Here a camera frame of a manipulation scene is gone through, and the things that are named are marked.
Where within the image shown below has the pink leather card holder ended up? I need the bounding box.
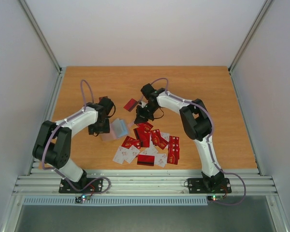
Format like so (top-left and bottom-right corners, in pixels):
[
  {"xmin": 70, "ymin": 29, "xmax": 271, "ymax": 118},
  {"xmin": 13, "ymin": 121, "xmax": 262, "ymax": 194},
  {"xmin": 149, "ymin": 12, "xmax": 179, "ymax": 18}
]
[{"xmin": 99, "ymin": 118, "xmax": 130, "ymax": 142}]

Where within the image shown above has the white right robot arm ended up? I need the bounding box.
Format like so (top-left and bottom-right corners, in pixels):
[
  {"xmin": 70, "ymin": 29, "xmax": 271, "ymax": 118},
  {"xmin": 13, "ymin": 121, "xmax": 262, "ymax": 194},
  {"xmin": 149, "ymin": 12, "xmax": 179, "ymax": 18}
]
[{"xmin": 135, "ymin": 84, "xmax": 231, "ymax": 193}]

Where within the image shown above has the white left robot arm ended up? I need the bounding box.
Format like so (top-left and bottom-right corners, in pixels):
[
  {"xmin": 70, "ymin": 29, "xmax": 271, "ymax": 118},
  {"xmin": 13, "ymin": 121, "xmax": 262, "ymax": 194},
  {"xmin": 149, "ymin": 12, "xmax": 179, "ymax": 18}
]
[{"xmin": 32, "ymin": 97, "xmax": 116, "ymax": 192}]

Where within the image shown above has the red VIP card top pile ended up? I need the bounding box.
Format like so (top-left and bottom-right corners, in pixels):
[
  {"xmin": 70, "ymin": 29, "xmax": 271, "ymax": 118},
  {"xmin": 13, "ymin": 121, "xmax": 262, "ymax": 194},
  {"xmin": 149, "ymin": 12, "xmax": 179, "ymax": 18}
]
[{"xmin": 137, "ymin": 122, "xmax": 153, "ymax": 133}]

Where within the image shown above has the red vip card pile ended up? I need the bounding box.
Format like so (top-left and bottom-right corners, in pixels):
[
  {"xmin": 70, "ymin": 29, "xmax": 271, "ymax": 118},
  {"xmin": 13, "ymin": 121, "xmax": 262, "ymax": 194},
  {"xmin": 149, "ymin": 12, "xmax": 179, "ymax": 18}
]
[
  {"xmin": 121, "ymin": 136, "xmax": 141, "ymax": 149},
  {"xmin": 137, "ymin": 122, "xmax": 153, "ymax": 133}
]

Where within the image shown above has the dark red card top centre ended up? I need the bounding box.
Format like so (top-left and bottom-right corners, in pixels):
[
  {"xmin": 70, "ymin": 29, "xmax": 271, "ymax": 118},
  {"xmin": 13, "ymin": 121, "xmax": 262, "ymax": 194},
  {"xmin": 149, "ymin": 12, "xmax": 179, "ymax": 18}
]
[{"xmin": 123, "ymin": 98, "xmax": 138, "ymax": 112}]

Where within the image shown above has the dark red magstripe card centre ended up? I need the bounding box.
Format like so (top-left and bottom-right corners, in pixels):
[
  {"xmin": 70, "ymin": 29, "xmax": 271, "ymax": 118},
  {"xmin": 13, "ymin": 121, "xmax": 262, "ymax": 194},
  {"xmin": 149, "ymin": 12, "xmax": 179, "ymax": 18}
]
[{"xmin": 133, "ymin": 128, "xmax": 150, "ymax": 147}]

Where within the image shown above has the red VIP card left pile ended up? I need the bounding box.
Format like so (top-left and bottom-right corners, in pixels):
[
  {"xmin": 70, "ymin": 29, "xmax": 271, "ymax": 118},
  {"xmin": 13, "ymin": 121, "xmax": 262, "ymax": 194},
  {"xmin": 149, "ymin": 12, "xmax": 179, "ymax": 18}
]
[{"xmin": 121, "ymin": 136, "xmax": 141, "ymax": 149}]

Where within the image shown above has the red VIP card centre right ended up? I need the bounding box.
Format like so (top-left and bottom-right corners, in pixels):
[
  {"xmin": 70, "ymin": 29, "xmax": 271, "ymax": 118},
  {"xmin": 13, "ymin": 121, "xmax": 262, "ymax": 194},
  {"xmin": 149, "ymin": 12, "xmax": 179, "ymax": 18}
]
[{"xmin": 150, "ymin": 129, "xmax": 168, "ymax": 150}]

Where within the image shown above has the white card centre pile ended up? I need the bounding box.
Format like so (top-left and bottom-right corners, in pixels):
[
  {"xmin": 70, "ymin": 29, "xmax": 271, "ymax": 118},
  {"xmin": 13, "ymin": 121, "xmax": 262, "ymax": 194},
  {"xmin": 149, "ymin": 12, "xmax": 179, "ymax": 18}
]
[{"xmin": 140, "ymin": 146, "xmax": 158, "ymax": 156}]

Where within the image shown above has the red card stack right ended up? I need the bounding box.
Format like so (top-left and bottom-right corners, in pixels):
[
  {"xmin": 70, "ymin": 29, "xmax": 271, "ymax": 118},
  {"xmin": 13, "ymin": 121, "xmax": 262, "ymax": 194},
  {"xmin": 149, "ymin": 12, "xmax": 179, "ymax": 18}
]
[{"xmin": 167, "ymin": 136, "xmax": 180, "ymax": 165}]

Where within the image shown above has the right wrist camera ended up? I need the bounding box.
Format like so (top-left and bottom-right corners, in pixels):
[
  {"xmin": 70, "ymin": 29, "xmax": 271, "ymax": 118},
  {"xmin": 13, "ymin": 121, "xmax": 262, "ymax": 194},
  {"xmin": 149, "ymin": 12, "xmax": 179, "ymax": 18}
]
[{"xmin": 138, "ymin": 101, "xmax": 147, "ymax": 108}]

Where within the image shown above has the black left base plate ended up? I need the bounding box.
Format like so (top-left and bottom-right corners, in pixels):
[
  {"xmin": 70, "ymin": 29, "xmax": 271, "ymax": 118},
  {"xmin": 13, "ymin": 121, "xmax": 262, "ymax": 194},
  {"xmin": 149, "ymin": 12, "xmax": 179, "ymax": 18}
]
[{"xmin": 58, "ymin": 178, "xmax": 103, "ymax": 194}]

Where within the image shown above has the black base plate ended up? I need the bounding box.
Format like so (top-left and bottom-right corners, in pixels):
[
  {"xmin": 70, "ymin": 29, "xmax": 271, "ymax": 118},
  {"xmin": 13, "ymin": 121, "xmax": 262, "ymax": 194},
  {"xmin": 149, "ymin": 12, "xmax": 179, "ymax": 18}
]
[
  {"xmin": 58, "ymin": 178, "xmax": 103, "ymax": 194},
  {"xmin": 186, "ymin": 178, "xmax": 232, "ymax": 194}
]

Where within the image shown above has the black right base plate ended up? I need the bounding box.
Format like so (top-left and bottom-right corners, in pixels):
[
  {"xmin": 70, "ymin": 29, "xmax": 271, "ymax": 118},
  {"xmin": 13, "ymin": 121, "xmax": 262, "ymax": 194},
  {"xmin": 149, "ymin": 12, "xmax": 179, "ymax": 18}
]
[{"xmin": 186, "ymin": 178, "xmax": 232, "ymax": 194}]

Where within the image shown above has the aluminium front rail frame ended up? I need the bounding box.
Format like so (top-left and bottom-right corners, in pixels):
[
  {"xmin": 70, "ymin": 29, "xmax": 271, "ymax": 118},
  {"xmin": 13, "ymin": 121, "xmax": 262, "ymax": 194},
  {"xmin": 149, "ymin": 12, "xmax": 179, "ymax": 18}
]
[{"xmin": 13, "ymin": 168, "xmax": 278, "ymax": 196}]

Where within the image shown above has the grey slotted cable duct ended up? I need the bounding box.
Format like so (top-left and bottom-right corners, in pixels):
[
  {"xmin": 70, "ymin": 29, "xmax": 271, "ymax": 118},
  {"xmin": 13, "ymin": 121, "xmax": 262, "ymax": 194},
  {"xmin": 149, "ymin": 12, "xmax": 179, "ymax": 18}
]
[{"xmin": 23, "ymin": 196, "xmax": 208, "ymax": 206}]

